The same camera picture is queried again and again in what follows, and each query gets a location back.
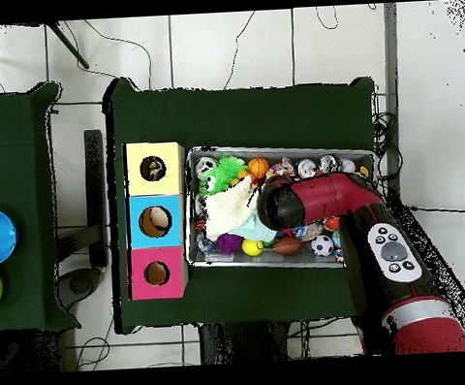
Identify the cream yellow cloth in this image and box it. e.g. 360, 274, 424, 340
201, 175, 264, 241

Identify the wooden three-hole box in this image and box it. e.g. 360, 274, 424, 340
120, 140, 194, 302

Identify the silver mesh bin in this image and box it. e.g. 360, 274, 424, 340
180, 137, 381, 278

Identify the orange plastic toy brick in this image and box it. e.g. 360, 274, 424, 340
231, 168, 254, 187

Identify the green spiky puffer toy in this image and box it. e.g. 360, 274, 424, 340
196, 155, 250, 196

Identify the orange toy basketball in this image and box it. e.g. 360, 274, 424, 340
247, 155, 271, 180

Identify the light blue cloth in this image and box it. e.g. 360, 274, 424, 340
229, 212, 279, 245

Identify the yellow smiley ball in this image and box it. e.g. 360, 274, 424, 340
241, 238, 264, 258

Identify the brown toy football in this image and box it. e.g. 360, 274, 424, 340
271, 236, 303, 257

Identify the black white soccer ball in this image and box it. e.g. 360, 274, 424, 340
309, 234, 335, 258

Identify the black standing panel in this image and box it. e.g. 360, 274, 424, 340
81, 128, 110, 269

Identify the grey round floor stand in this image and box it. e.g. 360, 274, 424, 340
57, 267, 104, 309

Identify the long black tripod leg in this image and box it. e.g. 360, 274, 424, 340
46, 19, 91, 72

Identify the dark green side tablecloth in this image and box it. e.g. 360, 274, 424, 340
0, 80, 82, 335

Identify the blue plastic bowl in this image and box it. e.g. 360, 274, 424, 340
0, 206, 19, 267

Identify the thin black floor cable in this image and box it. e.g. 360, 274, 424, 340
218, 11, 260, 90
64, 16, 154, 93

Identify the black cable bundle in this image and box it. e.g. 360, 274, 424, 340
370, 111, 405, 182

